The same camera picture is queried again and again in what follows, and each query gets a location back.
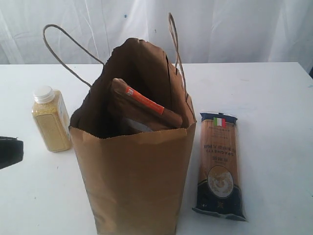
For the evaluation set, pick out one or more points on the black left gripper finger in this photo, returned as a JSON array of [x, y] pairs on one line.
[[11, 151]]

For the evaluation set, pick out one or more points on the yellow grain bottle white cap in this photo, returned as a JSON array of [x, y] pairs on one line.
[[52, 119]]

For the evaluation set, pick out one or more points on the brown pouch with orange label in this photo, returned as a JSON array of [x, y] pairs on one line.
[[144, 107]]

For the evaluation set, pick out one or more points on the large brown paper bag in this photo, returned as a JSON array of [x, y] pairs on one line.
[[135, 182]]

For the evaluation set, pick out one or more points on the spaghetti packet with Italian flag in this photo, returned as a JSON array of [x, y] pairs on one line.
[[219, 187]]

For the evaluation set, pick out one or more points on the white backdrop curtain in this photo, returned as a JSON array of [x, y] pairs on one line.
[[210, 31]]

